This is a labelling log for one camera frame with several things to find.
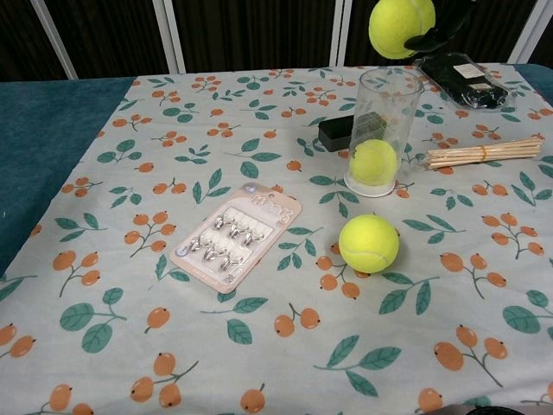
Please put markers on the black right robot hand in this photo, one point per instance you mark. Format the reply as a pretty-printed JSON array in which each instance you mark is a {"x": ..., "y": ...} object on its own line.
[{"x": 440, "y": 36}]

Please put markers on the yellow tennis ball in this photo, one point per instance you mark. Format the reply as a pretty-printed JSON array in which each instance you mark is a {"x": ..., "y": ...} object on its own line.
[
  {"x": 368, "y": 244},
  {"x": 399, "y": 27},
  {"x": 373, "y": 161}
]

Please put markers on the clear plastic tube container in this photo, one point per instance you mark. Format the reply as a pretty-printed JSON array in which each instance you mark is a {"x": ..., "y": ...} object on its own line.
[{"x": 384, "y": 108}]

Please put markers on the black item in clear bag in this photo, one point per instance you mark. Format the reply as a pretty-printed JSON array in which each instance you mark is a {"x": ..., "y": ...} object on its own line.
[{"x": 464, "y": 80}]

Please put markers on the bundle of wooden sticks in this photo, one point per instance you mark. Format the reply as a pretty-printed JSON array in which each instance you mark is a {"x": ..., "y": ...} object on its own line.
[{"x": 484, "y": 153}]

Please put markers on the black rectangular box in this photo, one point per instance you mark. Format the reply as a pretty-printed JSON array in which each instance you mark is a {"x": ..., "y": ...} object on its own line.
[{"x": 337, "y": 132}]

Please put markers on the floral fruit print tablecloth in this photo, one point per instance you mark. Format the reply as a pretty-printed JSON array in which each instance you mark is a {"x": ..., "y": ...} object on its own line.
[{"x": 276, "y": 259}]

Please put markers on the carded pack of metal hooks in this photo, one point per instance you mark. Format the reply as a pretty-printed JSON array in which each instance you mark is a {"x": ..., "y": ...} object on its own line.
[{"x": 235, "y": 244}]

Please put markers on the teal velvet cloth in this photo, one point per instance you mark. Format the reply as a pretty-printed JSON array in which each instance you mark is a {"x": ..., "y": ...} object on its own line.
[{"x": 47, "y": 142}]

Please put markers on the white frame partition screen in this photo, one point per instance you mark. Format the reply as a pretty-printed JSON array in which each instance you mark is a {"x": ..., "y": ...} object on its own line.
[{"x": 181, "y": 34}]

